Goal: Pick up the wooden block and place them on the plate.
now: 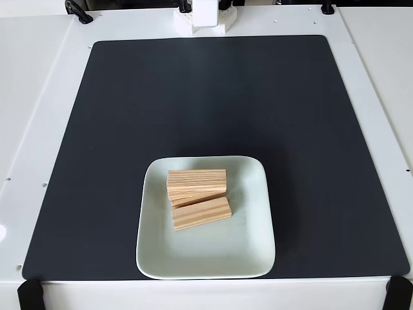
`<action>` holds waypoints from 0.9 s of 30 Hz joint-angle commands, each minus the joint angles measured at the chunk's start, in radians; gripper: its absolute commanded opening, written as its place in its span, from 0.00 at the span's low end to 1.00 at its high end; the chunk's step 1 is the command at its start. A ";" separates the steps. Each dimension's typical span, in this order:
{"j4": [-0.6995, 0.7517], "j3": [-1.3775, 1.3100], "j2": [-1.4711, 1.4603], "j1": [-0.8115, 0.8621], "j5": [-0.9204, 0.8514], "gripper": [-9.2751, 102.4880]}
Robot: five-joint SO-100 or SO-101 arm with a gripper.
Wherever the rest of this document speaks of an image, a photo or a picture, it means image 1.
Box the smooth wooden block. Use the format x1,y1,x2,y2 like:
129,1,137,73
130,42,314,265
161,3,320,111
166,169,228,194

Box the striped wooden block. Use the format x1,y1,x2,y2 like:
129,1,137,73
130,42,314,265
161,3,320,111
167,186,228,200

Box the grooved wooden block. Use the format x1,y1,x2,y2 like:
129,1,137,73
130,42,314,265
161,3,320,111
170,196,233,232
170,192,228,208

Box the pale green square plate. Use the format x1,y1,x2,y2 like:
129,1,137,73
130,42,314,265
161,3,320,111
135,155,277,280

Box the black rubber mat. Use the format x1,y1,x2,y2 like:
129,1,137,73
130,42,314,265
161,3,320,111
21,34,410,281

